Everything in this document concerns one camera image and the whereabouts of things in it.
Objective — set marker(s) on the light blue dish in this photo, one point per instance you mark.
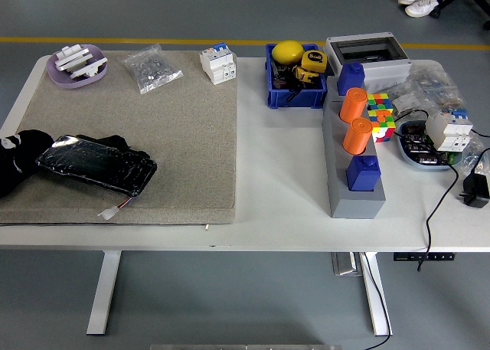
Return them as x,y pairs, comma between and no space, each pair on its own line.
406,154

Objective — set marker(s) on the blue plastic bin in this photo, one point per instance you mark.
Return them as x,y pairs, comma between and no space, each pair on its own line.
298,99

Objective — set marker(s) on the colourful puzzle cube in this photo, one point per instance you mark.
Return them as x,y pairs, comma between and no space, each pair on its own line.
379,101
383,126

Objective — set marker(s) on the clear bag of screws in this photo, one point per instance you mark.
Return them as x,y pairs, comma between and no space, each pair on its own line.
151,68

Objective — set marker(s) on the yellow black tool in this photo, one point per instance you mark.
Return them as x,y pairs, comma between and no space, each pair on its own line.
304,75

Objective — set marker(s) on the grey block base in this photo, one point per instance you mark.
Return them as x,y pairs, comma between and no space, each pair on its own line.
356,206

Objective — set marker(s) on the metal box under table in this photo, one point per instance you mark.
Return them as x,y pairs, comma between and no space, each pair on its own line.
344,263

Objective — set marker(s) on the black glossy panel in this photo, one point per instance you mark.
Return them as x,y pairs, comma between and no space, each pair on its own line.
99,164

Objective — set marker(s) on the white blue circuit breaker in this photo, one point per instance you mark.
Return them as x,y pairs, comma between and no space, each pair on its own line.
449,131
216,64

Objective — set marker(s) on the blue square block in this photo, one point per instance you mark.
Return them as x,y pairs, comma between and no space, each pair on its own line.
361,175
350,80

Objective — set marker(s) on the person with white shoes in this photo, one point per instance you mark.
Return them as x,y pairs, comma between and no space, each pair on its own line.
419,5

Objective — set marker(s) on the clear bag of metal hinges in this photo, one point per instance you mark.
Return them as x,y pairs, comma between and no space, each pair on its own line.
407,103

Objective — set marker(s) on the grey electrical enclosure box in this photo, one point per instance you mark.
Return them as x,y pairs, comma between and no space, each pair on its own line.
386,70

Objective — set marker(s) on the white plastic rail piece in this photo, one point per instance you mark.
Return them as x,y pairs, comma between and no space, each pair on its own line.
70,51
90,68
74,61

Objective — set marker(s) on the black power adapter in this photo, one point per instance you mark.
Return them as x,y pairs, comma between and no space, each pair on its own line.
475,191

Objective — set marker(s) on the grey-brown table mat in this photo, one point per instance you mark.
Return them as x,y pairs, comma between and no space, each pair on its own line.
172,135

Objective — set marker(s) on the yellow black tape measure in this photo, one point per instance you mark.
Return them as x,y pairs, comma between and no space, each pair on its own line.
314,61

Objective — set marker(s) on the white table leg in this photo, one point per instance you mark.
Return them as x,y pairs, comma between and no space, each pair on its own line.
377,296
104,292

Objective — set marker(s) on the dark brown bin item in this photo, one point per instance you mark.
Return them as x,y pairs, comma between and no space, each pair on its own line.
281,78

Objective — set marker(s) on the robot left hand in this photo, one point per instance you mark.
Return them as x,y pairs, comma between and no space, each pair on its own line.
9,166

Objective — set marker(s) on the dark electronic modules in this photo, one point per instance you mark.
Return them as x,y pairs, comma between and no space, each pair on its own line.
415,135

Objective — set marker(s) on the yellow round object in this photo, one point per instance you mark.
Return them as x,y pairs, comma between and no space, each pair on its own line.
287,52

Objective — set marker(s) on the orange cylinder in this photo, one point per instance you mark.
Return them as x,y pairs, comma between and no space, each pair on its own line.
352,106
356,137

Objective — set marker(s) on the black table control panel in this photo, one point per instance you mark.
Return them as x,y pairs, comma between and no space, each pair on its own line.
425,256

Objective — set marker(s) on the clear bag of small parts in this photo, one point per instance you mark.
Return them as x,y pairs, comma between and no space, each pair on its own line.
434,84

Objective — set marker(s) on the clear crumpled plastic bag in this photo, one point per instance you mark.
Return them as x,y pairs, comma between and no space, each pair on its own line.
476,139

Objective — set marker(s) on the purple shallow dish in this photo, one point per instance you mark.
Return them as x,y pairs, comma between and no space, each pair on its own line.
63,81

